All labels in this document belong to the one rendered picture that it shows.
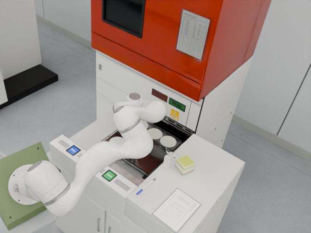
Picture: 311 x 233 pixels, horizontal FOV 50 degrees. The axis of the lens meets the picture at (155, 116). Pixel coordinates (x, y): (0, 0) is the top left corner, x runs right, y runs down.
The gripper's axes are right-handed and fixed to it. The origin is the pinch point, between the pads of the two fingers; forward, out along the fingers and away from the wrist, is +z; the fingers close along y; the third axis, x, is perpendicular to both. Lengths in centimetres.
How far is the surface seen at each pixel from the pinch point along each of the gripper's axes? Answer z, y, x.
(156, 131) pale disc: 2.0, -7.4, 17.0
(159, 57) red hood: -46, -16, 15
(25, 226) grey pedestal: 10, 47, -55
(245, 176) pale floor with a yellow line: 92, -39, 117
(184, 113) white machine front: -14.2, -5.2, 31.6
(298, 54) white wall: -7, -90, 156
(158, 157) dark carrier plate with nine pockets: 2.1, 13.7, 14.3
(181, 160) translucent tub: -11.3, 28.4, 22.5
